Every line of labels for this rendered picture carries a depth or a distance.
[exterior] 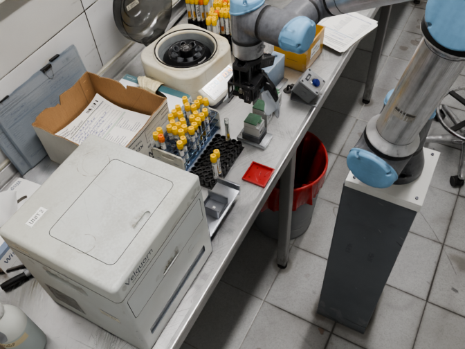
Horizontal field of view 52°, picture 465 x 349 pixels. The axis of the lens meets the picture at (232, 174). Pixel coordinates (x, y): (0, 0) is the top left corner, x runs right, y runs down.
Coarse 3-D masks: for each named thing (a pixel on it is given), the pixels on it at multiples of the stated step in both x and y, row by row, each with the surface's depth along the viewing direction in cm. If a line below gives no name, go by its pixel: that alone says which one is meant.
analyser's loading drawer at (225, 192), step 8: (216, 184) 123; (224, 184) 123; (232, 184) 121; (208, 192) 119; (216, 192) 122; (224, 192) 122; (232, 192) 121; (240, 192) 123; (208, 200) 120; (216, 200) 120; (224, 200) 118; (232, 200) 120; (208, 208) 115; (216, 208) 118; (224, 208) 117; (208, 216) 117; (216, 216) 116; (208, 224) 116; (216, 224) 115
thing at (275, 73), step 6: (276, 54) 146; (282, 54) 146; (276, 60) 144; (282, 60) 146; (270, 66) 143; (276, 66) 144; (282, 66) 148; (270, 72) 142; (276, 72) 146; (282, 72) 150; (270, 78) 144; (276, 78) 148; (282, 78) 152; (276, 84) 150; (282, 84) 151
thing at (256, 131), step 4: (244, 124) 132; (248, 124) 131; (260, 124) 132; (244, 128) 134; (248, 128) 133; (252, 128) 132; (256, 128) 131; (260, 128) 132; (264, 128) 136; (244, 132) 135; (248, 132) 134; (252, 132) 133; (256, 132) 132; (260, 132) 133; (256, 136) 134
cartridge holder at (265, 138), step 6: (240, 132) 138; (264, 132) 135; (240, 138) 137; (246, 138) 136; (252, 138) 134; (258, 138) 133; (264, 138) 136; (270, 138) 136; (252, 144) 136; (258, 144) 135; (264, 144) 135
